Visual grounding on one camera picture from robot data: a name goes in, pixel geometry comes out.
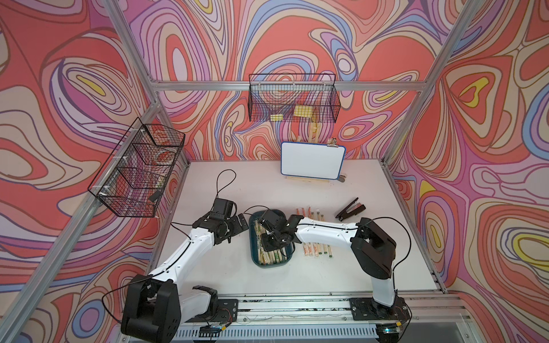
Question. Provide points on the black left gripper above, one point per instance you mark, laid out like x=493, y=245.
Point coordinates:
x=236, y=226

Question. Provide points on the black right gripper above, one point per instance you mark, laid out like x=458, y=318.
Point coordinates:
x=267, y=247

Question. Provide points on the green panda chopsticks pair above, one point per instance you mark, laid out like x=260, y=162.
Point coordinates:
x=319, y=248

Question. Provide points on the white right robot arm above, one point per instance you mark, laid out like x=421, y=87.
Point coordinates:
x=373, y=248

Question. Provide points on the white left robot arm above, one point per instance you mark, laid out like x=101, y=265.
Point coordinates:
x=157, y=304

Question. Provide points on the teal plastic storage box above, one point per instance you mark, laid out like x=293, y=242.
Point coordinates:
x=260, y=257

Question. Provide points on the black stapler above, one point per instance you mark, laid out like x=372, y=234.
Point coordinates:
x=350, y=210

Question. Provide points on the small white whiteboard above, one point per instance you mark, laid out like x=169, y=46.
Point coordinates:
x=312, y=160

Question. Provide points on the wooden whiteboard stand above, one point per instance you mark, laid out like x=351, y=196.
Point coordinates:
x=315, y=133

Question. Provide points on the black wire basket left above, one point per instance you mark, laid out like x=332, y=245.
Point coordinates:
x=131, y=183

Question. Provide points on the black wire basket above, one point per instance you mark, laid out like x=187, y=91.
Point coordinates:
x=131, y=183
x=293, y=97

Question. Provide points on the black wire basket back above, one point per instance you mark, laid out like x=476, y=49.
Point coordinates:
x=293, y=97

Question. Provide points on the aluminium frame post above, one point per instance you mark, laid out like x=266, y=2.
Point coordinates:
x=156, y=110

